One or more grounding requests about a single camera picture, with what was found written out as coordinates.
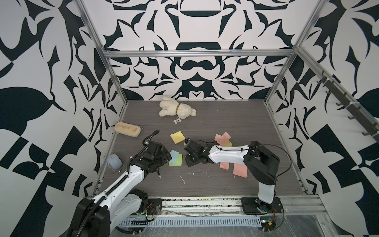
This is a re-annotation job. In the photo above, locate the green memo pad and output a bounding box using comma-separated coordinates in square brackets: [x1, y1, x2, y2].
[169, 154, 183, 166]

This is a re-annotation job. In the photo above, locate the yellow memo pad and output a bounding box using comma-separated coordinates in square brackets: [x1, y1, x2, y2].
[170, 131, 186, 144]

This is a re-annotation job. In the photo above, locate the torn pink memo page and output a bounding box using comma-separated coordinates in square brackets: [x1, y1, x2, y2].
[215, 132, 231, 147]

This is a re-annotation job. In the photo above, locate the torn yellow memo page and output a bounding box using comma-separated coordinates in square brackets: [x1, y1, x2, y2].
[224, 140, 233, 147]

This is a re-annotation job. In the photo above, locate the large pink memo pad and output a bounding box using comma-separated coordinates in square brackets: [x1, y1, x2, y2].
[233, 164, 248, 178]

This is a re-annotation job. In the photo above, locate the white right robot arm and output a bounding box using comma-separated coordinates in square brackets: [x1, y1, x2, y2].
[184, 138, 280, 204]

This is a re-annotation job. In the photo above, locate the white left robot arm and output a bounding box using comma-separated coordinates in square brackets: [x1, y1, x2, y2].
[67, 141, 172, 237]

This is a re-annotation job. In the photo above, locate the blue memo pad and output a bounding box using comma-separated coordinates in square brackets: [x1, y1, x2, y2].
[170, 150, 179, 164]

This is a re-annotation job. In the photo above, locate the beige oval sponge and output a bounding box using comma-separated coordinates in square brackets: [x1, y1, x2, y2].
[114, 122, 143, 137]

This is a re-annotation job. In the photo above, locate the light blue computer mouse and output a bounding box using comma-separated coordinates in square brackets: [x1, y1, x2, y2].
[106, 154, 123, 172]

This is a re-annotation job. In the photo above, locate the cream plush teddy bear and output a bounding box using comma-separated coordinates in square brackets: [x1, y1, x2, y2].
[159, 96, 197, 119]

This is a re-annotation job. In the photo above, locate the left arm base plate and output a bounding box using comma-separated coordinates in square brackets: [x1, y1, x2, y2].
[131, 198, 163, 215]

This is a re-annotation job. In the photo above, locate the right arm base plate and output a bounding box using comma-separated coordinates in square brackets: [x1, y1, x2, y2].
[241, 196, 283, 215]

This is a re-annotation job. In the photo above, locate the black wall hook rack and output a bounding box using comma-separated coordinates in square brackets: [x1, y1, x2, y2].
[317, 71, 379, 143]

